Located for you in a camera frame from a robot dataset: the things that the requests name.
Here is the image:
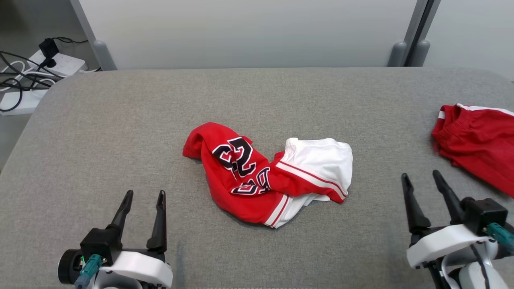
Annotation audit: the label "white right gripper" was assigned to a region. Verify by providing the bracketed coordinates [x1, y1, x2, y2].
[401, 169, 498, 269]

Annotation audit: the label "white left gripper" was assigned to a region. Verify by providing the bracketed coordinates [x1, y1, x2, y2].
[98, 190, 174, 289]

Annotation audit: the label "red shorts with white stripe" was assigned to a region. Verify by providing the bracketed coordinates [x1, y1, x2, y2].
[432, 103, 514, 199]

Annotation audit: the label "red number 23 jersey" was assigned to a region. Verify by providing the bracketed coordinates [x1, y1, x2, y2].
[183, 122, 354, 229]

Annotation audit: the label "black power adapter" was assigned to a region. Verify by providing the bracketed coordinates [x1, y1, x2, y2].
[39, 37, 60, 61]

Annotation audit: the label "teal left camera connector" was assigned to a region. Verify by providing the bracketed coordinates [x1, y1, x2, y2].
[74, 254, 103, 289]

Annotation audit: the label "teal camera connector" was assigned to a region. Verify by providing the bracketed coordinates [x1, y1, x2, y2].
[74, 254, 103, 289]
[483, 223, 514, 256]

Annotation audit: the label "right arm smooth black cable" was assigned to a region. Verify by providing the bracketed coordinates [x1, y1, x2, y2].
[469, 243, 491, 289]

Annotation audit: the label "teal right camera connector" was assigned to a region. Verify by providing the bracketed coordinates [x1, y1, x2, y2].
[483, 223, 514, 256]

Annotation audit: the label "dark grey partition post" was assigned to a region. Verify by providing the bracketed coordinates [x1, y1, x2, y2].
[405, 0, 442, 67]

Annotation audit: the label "looped black power cable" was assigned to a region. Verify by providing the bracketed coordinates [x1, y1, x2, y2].
[0, 78, 23, 113]

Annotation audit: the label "white power cable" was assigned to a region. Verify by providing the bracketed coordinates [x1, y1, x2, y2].
[0, 60, 57, 92]

